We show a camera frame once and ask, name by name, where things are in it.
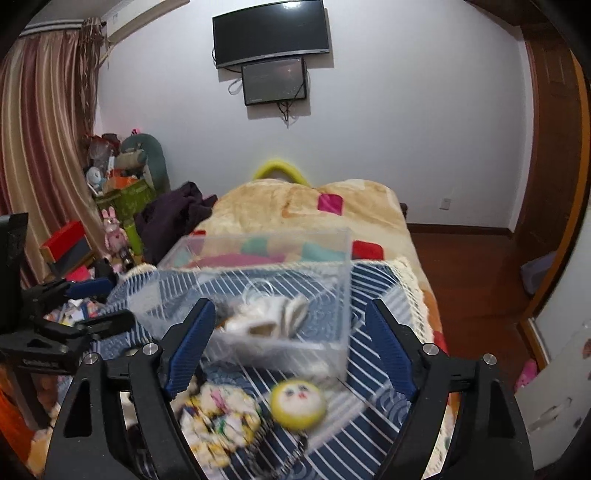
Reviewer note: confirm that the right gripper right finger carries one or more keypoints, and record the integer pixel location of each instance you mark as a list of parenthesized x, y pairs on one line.
[(489, 441)]

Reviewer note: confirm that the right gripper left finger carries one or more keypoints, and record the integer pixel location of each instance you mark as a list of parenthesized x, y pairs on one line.
[(90, 440)]

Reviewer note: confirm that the floral yellow fabric scrunchie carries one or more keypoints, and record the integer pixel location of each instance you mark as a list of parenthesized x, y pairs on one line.
[(217, 421)]

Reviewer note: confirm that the yellow plush ball keychain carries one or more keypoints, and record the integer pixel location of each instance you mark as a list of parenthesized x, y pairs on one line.
[(297, 405)]

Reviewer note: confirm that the white cloth pouch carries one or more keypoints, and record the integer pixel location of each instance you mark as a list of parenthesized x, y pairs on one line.
[(276, 317)]

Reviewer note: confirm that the clear plastic storage box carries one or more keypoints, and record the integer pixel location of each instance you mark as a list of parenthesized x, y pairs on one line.
[(231, 269)]

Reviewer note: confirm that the red box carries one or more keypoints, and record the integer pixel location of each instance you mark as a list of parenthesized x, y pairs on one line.
[(62, 241)]

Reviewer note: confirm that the white wardrobe door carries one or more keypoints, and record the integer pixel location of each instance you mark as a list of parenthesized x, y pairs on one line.
[(555, 404)]

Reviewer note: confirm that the pink rabbit doll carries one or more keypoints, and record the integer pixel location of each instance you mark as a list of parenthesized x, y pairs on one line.
[(115, 237)]

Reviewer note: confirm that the green cardboard box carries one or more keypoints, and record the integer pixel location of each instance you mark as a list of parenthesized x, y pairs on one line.
[(128, 201)]

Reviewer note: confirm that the dark purple clothing pile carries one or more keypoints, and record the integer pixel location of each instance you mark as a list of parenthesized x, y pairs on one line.
[(169, 217)]

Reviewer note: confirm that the blue white patterned blanket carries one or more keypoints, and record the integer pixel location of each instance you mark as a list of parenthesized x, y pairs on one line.
[(365, 412)]

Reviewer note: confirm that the green dinosaur plush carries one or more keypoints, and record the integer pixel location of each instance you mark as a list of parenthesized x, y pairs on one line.
[(141, 155)]

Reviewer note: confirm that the beige fleece blanket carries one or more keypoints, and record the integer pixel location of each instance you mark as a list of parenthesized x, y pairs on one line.
[(370, 210)]

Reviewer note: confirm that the striped pink curtain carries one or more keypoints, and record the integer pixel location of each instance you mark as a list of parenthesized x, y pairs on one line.
[(48, 105)]

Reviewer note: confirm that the yellow plush headboard item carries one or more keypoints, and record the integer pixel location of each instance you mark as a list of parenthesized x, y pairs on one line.
[(279, 169)]

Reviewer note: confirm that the white air conditioner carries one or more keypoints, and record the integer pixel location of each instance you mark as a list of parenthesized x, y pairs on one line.
[(129, 16)]

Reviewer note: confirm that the brown wooden door frame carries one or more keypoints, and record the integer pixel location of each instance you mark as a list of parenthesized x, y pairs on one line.
[(557, 184)]

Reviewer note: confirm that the small black wall screen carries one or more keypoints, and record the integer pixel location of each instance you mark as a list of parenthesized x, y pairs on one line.
[(274, 81)]

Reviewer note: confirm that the wall mounted black television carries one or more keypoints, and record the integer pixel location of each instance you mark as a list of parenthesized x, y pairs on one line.
[(275, 30)]

